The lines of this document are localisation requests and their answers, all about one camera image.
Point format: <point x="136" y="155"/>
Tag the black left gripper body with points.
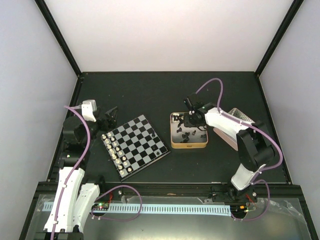
<point x="105" y="126"/>

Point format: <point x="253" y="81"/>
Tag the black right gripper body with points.
<point x="191" y="122"/>

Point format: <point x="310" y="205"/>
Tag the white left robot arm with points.
<point x="76" y="194"/>

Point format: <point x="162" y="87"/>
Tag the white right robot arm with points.
<point x="255" y="147"/>

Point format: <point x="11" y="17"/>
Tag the black pieces in tin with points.
<point x="185" y="135"/>

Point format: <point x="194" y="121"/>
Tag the white chess piece row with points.
<point x="119" y="153"/>

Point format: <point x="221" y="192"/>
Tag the gold metal tin base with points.
<point x="188" y="145"/>

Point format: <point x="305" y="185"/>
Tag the black and grey chessboard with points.
<point x="137" y="135"/>

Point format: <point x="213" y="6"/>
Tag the silver tin lid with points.
<point x="235" y="112"/>

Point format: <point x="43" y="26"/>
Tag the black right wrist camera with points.
<point x="193" y="102"/>

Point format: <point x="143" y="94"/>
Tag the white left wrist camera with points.
<point x="88" y="107"/>

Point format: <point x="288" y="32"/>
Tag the light blue cable duct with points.
<point x="166" y="209"/>

